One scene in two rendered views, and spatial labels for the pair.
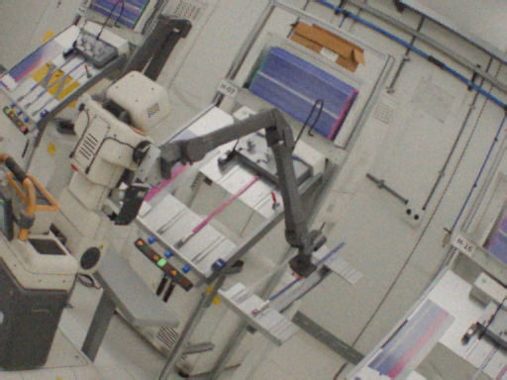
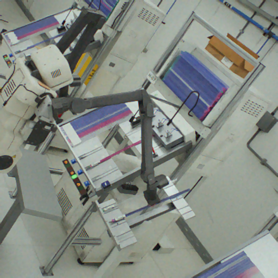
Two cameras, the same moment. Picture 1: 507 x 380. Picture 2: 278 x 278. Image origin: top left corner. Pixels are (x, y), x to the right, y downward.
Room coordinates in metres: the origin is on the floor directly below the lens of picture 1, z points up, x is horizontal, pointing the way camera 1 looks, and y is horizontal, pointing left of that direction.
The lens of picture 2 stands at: (0.35, -0.56, 1.99)
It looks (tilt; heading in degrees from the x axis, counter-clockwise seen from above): 19 degrees down; 13
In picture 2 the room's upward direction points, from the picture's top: 36 degrees clockwise
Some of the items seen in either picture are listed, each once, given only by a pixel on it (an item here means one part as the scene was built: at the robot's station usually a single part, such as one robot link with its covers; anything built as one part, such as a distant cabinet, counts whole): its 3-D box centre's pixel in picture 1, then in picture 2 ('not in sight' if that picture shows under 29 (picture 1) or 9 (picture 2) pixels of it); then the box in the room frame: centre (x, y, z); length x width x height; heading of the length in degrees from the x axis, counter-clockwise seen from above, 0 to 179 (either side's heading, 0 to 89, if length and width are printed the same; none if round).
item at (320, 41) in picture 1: (340, 47); (235, 56); (3.58, -0.05, 1.82); 0.68 x 0.30 x 0.20; 61
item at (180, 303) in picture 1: (196, 298); (111, 207); (3.41, 0.00, 0.31); 0.70 x 0.65 x 0.62; 61
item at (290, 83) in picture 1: (305, 90); (196, 85); (3.27, 0.00, 1.52); 0.51 x 0.13 x 0.27; 61
